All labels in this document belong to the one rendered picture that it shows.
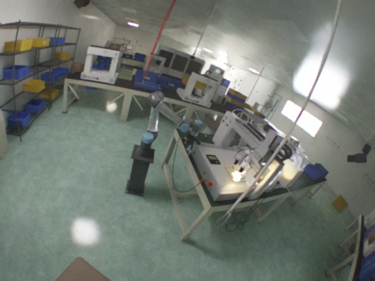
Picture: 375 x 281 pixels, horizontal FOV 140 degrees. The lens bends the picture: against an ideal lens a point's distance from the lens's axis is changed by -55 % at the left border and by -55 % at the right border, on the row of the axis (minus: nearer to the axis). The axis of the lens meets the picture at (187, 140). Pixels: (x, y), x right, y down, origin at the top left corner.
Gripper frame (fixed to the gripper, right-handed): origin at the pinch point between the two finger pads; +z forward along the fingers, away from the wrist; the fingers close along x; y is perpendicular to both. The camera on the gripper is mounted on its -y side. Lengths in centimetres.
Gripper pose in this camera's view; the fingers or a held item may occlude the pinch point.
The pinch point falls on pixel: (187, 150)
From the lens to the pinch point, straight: 165.2
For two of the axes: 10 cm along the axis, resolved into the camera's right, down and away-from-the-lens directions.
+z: -3.6, 8.1, 4.7
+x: 1.2, 5.4, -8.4
